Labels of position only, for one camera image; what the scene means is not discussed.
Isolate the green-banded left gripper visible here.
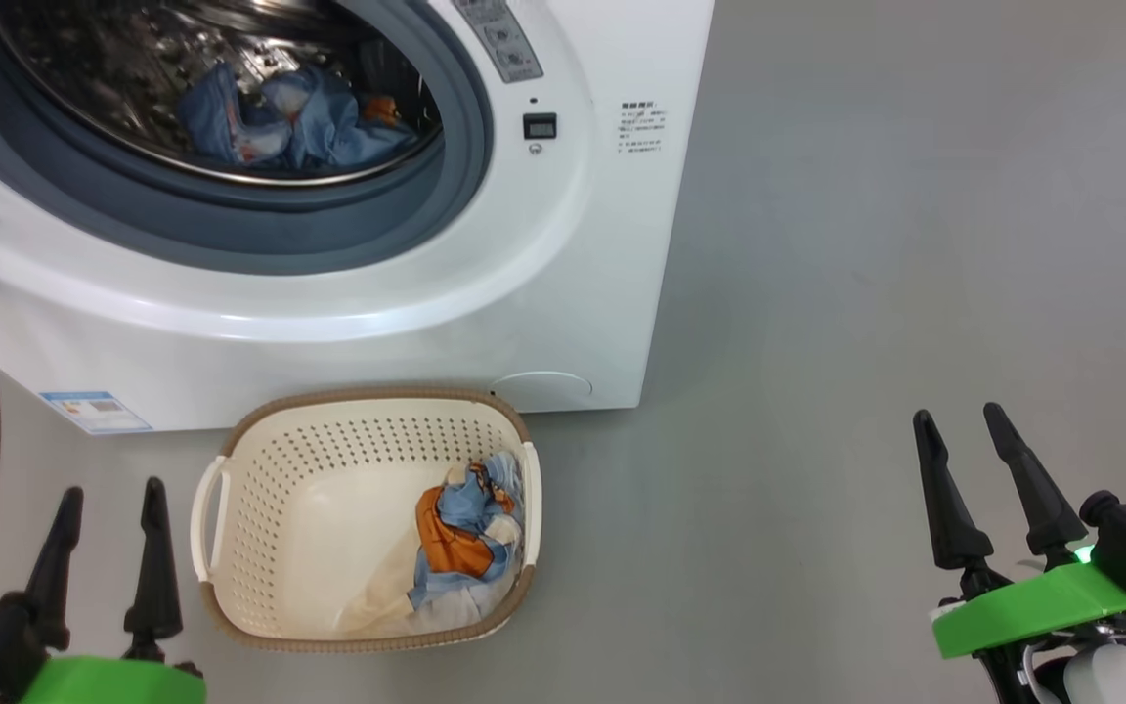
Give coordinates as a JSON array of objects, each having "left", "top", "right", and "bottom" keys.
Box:
[{"left": 19, "top": 477, "right": 208, "bottom": 704}]

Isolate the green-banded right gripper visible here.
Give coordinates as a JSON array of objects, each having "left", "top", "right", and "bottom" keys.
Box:
[{"left": 912, "top": 402, "right": 1126, "bottom": 662}]

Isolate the blue and orange garment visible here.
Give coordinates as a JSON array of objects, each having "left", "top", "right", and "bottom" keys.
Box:
[{"left": 410, "top": 452, "right": 526, "bottom": 613}]

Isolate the blue bear-print garment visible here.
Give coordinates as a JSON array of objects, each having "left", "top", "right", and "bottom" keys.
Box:
[{"left": 175, "top": 64, "right": 423, "bottom": 170}]

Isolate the cream perforated laundry basket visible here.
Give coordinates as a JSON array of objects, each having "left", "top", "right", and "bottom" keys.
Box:
[{"left": 190, "top": 386, "right": 543, "bottom": 654}]

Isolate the white washing machine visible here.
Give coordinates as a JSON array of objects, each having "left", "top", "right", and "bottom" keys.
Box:
[{"left": 0, "top": 0, "right": 716, "bottom": 436}]

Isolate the blue white energy label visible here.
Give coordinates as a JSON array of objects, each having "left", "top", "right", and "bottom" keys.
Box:
[{"left": 39, "top": 390, "right": 154, "bottom": 436}]

